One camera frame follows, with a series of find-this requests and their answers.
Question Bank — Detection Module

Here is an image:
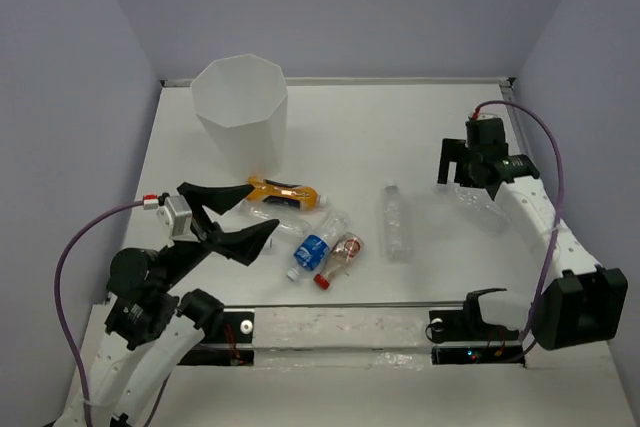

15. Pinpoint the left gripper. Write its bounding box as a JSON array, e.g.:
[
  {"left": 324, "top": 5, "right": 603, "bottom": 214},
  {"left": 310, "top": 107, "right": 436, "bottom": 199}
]
[{"left": 158, "top": 180, "right": 282, "bottom": 288}]

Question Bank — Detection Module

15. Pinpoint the clear crushed plastic bottle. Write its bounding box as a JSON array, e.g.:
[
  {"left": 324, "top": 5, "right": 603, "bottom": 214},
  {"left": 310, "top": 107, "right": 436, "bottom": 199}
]
[{"left": 238, "top": 200, "right": 311, "bottom": 238}]

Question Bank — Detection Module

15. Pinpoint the orange label plastic bottle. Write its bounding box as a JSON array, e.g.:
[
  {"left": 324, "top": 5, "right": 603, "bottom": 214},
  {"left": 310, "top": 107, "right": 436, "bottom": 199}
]
[{"left": 246, "top": 176, "right": 328, "bottom": 211}]

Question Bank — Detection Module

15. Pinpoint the blue label plastic bottle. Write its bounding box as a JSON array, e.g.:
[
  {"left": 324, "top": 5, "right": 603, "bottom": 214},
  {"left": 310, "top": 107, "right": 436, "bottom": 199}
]
[{"left": 286, "top": 210, "right": 349, "bottom": 282}]

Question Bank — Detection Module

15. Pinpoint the red cap plastic bottle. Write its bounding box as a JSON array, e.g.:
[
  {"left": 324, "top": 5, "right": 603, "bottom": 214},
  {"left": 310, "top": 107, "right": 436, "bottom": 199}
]
[{"left": 313, "top": 232, "right": 364, "bottom": 290}]

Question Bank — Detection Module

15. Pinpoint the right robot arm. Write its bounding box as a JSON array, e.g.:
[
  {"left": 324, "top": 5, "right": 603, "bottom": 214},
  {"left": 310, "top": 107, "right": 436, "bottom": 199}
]
[{"left": 437, "top": 116, "right": 628, "bottom": 350}]

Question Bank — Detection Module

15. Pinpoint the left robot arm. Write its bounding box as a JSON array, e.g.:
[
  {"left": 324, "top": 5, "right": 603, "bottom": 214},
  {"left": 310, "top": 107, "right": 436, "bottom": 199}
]
[{"left": 54, "top": 182, "right": 279, "bottom": 426}]

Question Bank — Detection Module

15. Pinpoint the white octagonal plastic bin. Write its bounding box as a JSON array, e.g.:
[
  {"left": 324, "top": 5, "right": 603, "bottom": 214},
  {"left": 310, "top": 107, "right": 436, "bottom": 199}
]
[{"left": 190, "top": 54, "right": 288, "bottom": 179}]

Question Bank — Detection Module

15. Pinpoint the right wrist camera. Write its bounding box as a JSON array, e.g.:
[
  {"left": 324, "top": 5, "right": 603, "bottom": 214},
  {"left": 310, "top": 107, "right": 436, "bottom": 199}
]
[{"left": 465, "top": 112, "right": 505, "bottom": 143}]

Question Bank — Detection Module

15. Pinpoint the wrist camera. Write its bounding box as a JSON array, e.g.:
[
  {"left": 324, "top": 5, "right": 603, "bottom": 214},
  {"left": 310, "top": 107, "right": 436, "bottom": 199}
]
[
  {"left": 156, "top": 195, "right": 196, "bottom": 242},
  {"left": 465, "top": 112, "right": 505, "bottom": 143}
]

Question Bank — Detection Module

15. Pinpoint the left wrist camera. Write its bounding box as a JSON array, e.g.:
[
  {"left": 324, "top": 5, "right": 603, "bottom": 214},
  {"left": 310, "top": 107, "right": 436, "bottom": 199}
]
[{"left": 156, "top": 195, "right": 196, "bottom": 242}]

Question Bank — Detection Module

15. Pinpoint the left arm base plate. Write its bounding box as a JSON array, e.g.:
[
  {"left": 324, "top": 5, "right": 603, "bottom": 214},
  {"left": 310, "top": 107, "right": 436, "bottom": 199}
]
[{"left": 179, "top": 308, "right": 255, "bottom": 367}]

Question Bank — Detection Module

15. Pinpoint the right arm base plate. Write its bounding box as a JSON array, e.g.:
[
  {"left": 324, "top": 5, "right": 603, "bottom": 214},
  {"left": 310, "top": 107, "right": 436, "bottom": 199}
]
[{"left": 425, "top": 309, "right": 525, "bottom": 366}]

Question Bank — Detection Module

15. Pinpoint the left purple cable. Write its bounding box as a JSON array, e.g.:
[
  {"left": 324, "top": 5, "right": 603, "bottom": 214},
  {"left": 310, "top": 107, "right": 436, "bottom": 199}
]
[{"left": 55, "top": 194, "right": 177, "bottom": 427}]

